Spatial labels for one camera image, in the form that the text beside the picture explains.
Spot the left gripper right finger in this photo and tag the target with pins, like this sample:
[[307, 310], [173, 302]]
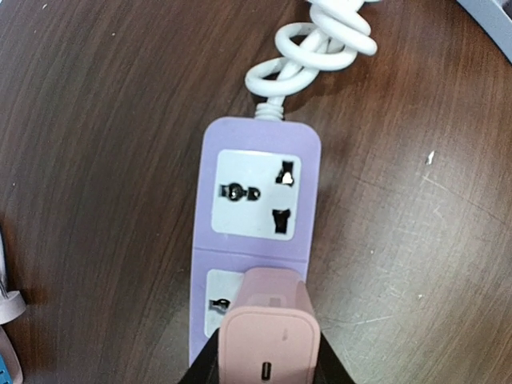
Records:
[[329, 368]]

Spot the small pink plug adapter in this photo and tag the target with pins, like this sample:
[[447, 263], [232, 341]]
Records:
[[270, 334]]

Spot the grey blue power strip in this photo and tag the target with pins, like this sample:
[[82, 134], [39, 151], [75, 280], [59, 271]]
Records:
[[494, 16]]

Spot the purple power strip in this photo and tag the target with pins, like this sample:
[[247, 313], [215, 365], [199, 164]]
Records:
[[255, 206]]

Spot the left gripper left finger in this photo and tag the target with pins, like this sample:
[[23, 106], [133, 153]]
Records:
[[204, 369]]

